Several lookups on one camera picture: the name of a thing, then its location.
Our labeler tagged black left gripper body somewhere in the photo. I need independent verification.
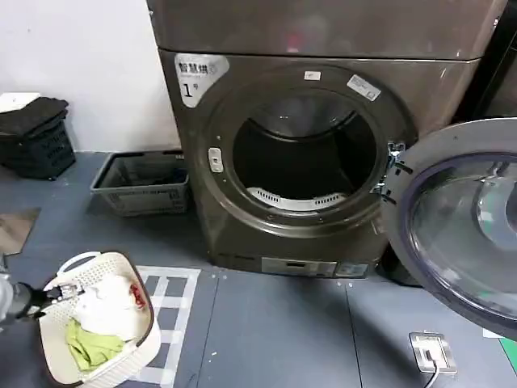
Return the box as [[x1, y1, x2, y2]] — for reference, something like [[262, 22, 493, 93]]
[[13, 281, 53, 321]]

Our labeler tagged white garment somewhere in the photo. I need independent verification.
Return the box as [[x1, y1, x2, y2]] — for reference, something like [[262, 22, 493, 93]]
[[74, 272, 141, 343]]

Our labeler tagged round glass dryer door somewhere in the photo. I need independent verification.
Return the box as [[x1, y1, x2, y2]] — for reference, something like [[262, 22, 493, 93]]
[[374, 116, 517, 341]]

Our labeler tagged green garment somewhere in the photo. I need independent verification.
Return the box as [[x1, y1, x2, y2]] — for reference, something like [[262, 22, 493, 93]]
[[65, 318, 128, 371]]

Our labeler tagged brown floor board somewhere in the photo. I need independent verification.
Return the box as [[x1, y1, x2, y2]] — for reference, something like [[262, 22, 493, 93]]
[[0, 206, 43, 257]]

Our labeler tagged red garment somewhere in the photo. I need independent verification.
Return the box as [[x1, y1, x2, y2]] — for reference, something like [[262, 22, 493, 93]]
[[128, 281, 147, 311]]

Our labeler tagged white woven laundry basket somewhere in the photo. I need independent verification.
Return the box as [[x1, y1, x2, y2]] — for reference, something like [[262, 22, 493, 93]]
[[37, 251, 162, 385]]

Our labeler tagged grey plastic basket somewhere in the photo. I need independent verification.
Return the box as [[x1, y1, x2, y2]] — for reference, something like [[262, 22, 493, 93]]
[[89, 150, 191, 217]]

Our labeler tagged black plastic crate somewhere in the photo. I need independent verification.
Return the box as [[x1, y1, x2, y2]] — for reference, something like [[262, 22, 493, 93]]
[[0, 119, 78, 182]]

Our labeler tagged grey front-loading dryer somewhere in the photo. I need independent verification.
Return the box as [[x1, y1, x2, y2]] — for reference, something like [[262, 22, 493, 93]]
[[145, 0, 509, 280]]

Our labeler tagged black folded cloth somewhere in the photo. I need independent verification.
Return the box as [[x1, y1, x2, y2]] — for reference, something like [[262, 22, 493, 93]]
[[0, 96, 70, 137]]

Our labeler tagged white paper sheet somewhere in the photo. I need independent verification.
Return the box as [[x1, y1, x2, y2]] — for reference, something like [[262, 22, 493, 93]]
[[0, 91, 42, 114]]

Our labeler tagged steel floor socket plate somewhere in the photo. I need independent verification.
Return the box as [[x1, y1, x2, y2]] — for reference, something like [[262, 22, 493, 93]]
[[408, 331, 459, 373]]

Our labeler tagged green floor mat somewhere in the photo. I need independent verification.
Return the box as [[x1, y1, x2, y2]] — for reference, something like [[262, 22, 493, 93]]
[[497, 336, 517, 367]]

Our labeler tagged white socket cable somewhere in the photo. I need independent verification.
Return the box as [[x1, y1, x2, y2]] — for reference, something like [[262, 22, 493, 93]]
[[418, 350, 442, 388]]

